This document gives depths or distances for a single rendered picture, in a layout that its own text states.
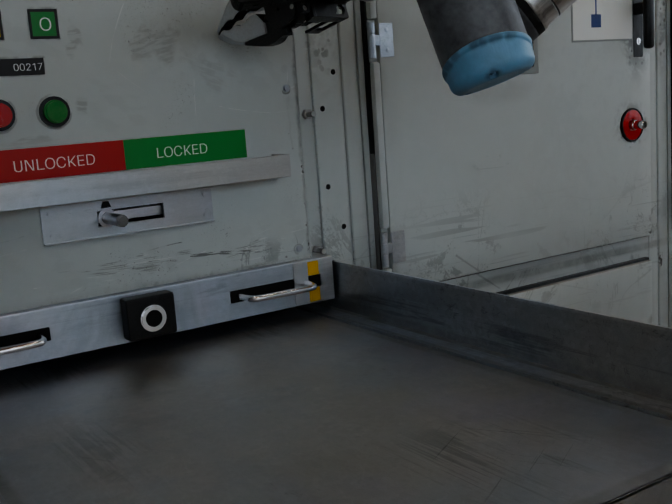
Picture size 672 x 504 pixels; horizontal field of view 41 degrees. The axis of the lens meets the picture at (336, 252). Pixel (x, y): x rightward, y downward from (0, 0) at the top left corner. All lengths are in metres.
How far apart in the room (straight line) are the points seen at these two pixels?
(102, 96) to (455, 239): 0.60
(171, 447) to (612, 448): 0.37
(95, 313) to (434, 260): 0.55
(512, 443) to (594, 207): 0.92
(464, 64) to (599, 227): 0.79
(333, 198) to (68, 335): 0.43
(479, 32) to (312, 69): 0.42
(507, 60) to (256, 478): 0.45
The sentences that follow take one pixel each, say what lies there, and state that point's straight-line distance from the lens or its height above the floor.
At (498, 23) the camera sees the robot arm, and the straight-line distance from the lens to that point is 0.89.
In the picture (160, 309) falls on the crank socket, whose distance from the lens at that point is 1.06.
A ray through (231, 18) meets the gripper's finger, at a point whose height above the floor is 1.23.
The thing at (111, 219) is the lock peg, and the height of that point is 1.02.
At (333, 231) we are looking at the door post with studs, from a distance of 1.28.
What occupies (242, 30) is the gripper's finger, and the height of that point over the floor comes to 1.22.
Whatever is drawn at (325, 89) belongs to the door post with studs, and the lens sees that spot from 1.27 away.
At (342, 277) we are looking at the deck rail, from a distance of 1.20.
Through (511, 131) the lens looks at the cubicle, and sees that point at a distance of 1.46.
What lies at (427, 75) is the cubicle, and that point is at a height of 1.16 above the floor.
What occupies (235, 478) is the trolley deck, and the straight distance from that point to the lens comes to 0.72.
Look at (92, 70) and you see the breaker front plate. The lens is 1.06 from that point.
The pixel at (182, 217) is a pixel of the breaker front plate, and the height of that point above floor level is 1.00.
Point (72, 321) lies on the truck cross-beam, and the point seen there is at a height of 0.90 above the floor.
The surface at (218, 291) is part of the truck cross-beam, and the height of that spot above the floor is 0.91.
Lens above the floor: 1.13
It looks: 10 degrees down
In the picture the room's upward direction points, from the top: 4 degrees counter-clockwise
